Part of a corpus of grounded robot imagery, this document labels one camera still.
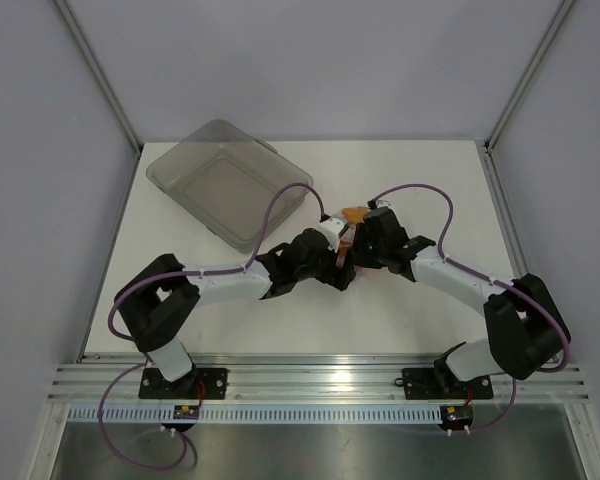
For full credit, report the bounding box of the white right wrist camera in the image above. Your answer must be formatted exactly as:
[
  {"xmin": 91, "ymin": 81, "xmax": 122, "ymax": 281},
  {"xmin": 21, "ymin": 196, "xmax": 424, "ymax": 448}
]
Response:
[{"xmin": 367, "ymin": 199, "xmax": 391, "ymax": 210}]

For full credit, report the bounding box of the aluminium frame rail right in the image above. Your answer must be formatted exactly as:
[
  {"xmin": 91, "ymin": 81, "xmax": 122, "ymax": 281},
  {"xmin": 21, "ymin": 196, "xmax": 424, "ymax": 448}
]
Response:
[{"xmin": 476, "ymin": 141, "xmax": 530, "ymax": 276}]

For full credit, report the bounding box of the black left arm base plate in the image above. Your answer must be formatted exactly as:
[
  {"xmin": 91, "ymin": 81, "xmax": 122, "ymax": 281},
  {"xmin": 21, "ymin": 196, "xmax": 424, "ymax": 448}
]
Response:
[{"xmin": 138, "ymin": 367, "xmax": 229, "ymax": 400}]

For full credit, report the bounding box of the smoky clear plastic bin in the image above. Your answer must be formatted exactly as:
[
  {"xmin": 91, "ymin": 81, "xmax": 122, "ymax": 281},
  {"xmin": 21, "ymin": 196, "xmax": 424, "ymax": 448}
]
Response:
[{"xmin": 146, "ymin": 119, "xmax": 313, "ymax": 253}]

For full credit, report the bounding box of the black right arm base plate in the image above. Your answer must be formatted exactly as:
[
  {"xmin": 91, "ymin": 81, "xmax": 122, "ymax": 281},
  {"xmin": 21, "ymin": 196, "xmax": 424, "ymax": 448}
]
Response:
[{"xmin": 396, "ymin": 367, "xmax": 494, "ymax": 401}]

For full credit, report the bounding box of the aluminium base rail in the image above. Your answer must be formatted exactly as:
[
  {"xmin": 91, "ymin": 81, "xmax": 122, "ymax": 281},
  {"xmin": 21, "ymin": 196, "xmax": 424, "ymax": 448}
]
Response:
[{"xmin": 47, "ymin": 353, "xmax": 590, "ymax": 405}]

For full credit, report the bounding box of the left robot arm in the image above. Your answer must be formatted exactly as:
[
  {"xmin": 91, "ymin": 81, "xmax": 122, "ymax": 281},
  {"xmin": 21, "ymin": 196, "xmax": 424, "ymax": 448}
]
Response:
[{"xmin": 114, "ymin": 228, "xmax": 356, "ymax": 398}]

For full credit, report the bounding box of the white slotted cable duct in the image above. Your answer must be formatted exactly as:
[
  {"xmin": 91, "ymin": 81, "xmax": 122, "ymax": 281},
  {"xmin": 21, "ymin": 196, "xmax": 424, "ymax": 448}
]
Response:
[{"xmin": 68, "ymin": 404, "xmax": 442, "ymax": 425}]

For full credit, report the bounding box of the clear zip top bag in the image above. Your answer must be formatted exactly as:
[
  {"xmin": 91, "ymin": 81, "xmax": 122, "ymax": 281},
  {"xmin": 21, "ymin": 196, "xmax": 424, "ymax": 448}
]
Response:
[{"xmin": 336, "ymin": 206, "xmax": 370, "ymax": 269}]

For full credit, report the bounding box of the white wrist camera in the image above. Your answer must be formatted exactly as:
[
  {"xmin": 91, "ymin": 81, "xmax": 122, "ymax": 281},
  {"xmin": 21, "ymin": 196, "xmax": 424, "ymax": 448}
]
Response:
[
  {"xmin": 317, "ymin": 216, "xmax": 348, "ymax": 252},
  {"xmin": 367, "ymin": 199, "xmax": 391, "ymax": 210}
]

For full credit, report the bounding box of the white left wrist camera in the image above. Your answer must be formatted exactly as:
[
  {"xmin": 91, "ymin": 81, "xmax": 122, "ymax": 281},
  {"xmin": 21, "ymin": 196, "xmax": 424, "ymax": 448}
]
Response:
[{"xmin": 317, "ymin": 216, "xmax": 348, "ymax": 252}]

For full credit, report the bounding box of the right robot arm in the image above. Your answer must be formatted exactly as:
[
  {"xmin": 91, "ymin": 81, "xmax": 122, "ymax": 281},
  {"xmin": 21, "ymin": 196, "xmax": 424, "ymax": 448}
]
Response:
[{"xmin": 352, "ymin": 206, "xmax": 571, "ymax": 396}]

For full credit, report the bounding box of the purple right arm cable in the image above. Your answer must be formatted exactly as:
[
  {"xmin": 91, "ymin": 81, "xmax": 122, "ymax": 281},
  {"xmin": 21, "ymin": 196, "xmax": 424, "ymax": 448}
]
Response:
[{"xmin": 369, "ymin": 184, "xmax": 571, "ymax": 435}]

